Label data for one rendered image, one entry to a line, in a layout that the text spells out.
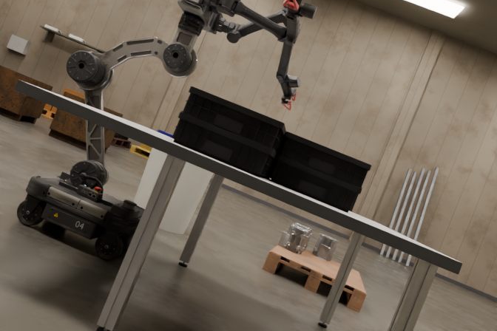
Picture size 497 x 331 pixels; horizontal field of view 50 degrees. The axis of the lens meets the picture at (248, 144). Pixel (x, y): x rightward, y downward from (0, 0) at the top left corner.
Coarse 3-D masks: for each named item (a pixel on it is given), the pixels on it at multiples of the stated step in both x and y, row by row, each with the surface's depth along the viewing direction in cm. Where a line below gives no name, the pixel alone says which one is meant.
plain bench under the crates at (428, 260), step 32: (32, 96) 182; (128, 128) 179; (192, 160) 177; (160, 192) 183; (288, 192) 174; (352, 224) 172; (128, 256) 181; (352, 256) 317; (416, 256) 170; (448, 256) 178; (128, 288) 181; (416, 288) 174; (320, 320) 316; (416, 320) 174
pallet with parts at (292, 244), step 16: (288, 240) 476; (304, 240) 475; (320, 240) 517; (336, 240) 515; (272, 256) 421; (288, 256) 432; (304, 256) 472; (320, 256) 511; (272, 272) 420; (304, 272) 416; (320, 272) 419; (336, 272) 456; (352, 272) 503; (352, 288) 461; (352, 304) 408
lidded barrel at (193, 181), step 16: (160, 160) 415; (144, 176) 425; (192, 176) 416; (208, 176) 427; (144, 192) 418; (176, 192) 413; (192, 192) 420; (144, 208) 415; (176, 208) 415; (192, 208) 427; (160, 224) 414; (176, 224) 419
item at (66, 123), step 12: (72, 96) 774; (60, 120) 773; (72, 120) 775; (84, 120) 776; (60, 132) 774; (72, 132) 775; (84, 132) 776; (108, 132) 802; (72, 144) 784; (84, 144) 786; (108, 144) 849
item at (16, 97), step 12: (0, 72) 788; (12, 72) 789; (0, 84) 788; (12, 84) 789; (36, 84) 810; (0, 96) 787; (12, 96) 788; (24, 96) 789; (0, 108) 797; (12, 108) 788; (24, 108) 802; (36, 108) 850
